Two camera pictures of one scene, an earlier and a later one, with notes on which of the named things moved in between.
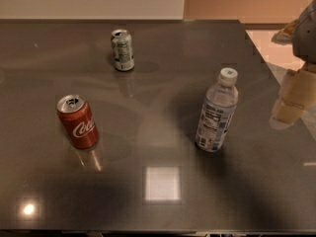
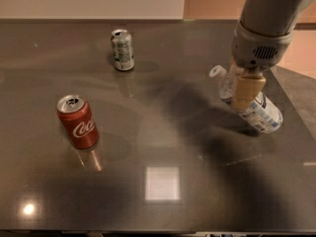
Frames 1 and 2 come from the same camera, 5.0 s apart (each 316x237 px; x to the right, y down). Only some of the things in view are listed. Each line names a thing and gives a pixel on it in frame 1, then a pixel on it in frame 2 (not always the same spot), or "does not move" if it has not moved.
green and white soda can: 122,49 does not move
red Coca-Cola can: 78,121 does not move
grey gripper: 306,37 -> 255,50
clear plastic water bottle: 217,111 -> 262,117
